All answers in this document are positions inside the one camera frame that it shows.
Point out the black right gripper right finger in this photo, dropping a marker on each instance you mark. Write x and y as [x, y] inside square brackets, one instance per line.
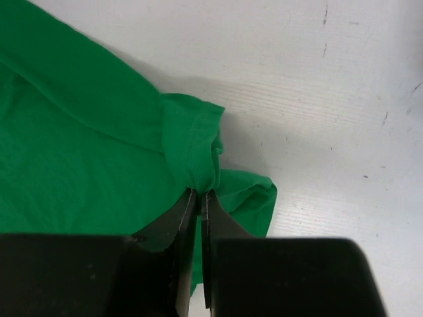
[245, 275]

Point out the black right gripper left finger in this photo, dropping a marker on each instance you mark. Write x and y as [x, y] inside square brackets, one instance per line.
[147, 273]

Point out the green t shirt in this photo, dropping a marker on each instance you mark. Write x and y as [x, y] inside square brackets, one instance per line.
[89, 146]

